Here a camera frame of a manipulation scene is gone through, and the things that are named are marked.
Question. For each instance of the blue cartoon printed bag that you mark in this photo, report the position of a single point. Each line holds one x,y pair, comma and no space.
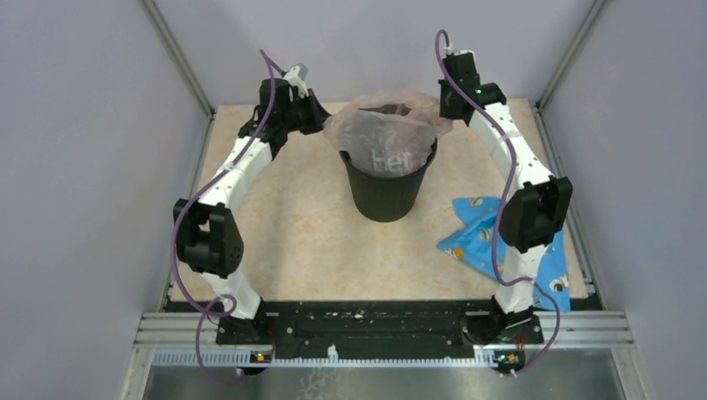
471,245

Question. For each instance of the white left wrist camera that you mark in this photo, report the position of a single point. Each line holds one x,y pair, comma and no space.
298,74

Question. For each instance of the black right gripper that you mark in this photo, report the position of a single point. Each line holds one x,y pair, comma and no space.
444,112

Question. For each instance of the translucent pink trash bag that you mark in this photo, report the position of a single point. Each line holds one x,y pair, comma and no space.
388,134

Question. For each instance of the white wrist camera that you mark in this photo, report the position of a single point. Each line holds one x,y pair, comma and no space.
449,51
298,74

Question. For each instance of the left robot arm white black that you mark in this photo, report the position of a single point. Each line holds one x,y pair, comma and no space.
206,235

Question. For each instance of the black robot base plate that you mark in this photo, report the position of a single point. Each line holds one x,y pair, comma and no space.
380,330

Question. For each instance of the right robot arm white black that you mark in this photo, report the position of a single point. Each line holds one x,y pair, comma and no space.
517,238

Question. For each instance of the black plastic trash bin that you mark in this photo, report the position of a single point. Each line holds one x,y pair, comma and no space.
385,199

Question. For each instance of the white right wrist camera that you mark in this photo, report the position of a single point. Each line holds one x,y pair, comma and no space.
449,51

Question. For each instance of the white slotted cable duct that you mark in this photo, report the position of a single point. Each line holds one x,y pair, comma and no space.
238,358

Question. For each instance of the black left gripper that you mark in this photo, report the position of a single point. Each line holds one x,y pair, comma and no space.
318,115

